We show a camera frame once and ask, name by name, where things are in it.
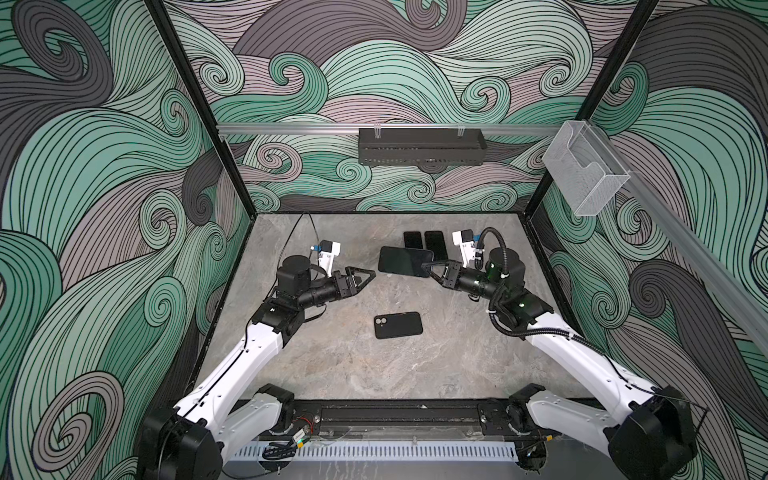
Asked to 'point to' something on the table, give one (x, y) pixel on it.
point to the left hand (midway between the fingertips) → (369, 276)
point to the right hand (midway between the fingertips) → (423, 268)
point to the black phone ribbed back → (413, 239)
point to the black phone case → (398, 325)
